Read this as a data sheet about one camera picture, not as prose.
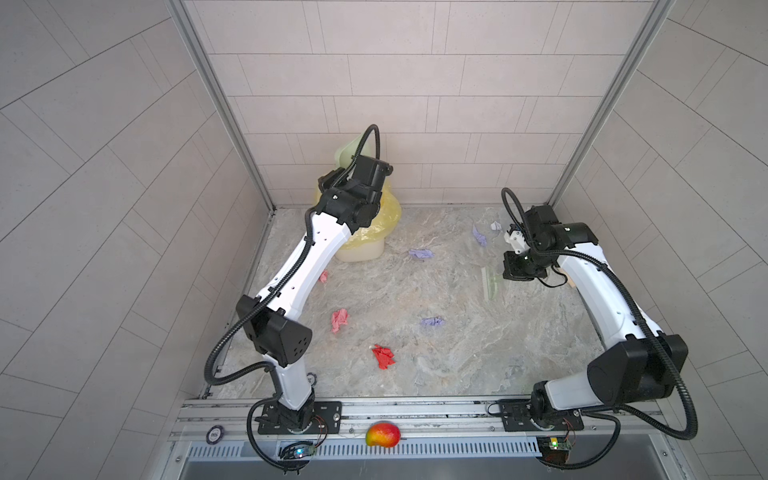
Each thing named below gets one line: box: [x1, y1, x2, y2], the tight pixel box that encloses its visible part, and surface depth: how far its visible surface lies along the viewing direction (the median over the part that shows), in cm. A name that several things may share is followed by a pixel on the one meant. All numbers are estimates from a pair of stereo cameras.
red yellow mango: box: [365, 422, 401, 448], surface depth 68 cm
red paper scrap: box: [372, 344, 396, 370], surface depth 81 cm
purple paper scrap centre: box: [420, 316, 445, 326], surface depth 88 cm
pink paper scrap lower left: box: [331, 308, 349, 334], surface depth 88 cm
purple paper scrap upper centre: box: [409, 249, 434, 259], surface depth 104 cm
